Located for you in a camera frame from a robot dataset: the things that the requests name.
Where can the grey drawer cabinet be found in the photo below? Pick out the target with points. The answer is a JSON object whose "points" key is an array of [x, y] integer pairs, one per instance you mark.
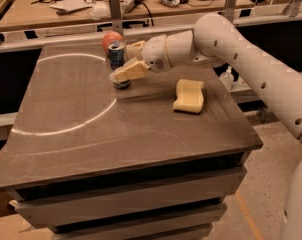
{"points": [[91, 162]]}

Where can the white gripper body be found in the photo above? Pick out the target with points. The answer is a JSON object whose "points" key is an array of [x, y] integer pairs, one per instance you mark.
{"points": [[155, 54]]}

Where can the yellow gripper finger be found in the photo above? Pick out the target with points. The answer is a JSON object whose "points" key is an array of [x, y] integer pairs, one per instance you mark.
{"points": [[135, 50], [132, 69]]}

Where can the metal frame rail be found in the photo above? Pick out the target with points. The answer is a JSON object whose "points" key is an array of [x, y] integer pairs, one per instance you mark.
{"points": [[81, 25]]}

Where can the yellow sponge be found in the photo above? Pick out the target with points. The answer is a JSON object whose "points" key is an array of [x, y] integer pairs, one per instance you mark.
{"points": [[189, 96]]}

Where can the clear bottle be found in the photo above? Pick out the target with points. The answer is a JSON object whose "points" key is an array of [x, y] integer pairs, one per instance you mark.
{"points": [[242, 82], [227, 78]]}

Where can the clear bottle right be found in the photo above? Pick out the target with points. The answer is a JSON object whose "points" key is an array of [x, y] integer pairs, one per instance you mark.
{"points": [[242, 82]]}

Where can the redbull can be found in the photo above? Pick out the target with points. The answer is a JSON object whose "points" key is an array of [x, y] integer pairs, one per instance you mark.
{"points": [[116, 53]]}

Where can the clear bottle left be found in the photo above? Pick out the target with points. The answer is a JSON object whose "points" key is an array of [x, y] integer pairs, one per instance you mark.
{"points": [[227, 78]]}

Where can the white papers on desk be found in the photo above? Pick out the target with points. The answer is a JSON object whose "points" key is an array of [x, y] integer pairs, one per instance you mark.
{"points": [[70, 5]]}

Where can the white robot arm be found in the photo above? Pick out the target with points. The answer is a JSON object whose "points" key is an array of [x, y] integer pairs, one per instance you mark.
{"points": [[280, 87]]}

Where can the orange ball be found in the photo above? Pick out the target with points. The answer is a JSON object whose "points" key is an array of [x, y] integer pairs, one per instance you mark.
{"points": [[110, 37]]}

